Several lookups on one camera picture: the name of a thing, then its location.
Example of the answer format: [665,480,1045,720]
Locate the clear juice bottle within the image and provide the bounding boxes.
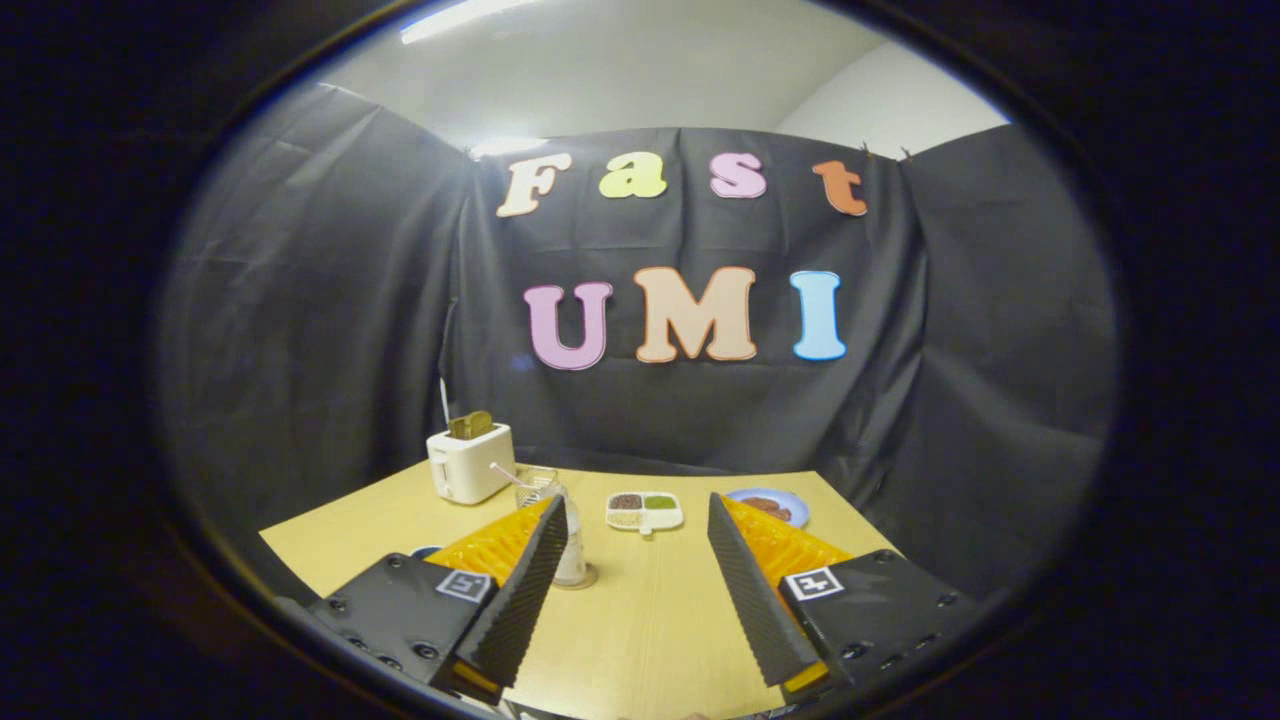
[545,485,591,588]

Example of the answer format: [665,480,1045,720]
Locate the white divided sauce dish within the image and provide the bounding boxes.
[605,491,685,536]

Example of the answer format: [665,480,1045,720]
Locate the black backdrop cloth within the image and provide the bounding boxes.
[150,80,1119,601]

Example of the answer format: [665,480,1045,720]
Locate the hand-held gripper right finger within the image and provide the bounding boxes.
[707,491,986,701]

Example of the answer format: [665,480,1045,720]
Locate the metal wire holder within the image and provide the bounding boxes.
[513,466,561,511]

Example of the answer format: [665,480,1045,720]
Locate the wooden table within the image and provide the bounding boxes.
[258,460,901,720]

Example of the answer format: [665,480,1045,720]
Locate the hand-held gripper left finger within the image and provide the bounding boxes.
[305,494,569,706]

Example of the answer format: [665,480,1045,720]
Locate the ceiling light panel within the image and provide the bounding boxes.
[400,0,541,46]

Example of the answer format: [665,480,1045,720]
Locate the blue plate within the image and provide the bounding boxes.
[724,487,810,529]

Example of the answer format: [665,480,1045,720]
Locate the white toaster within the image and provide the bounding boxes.
[426,423,517,505]

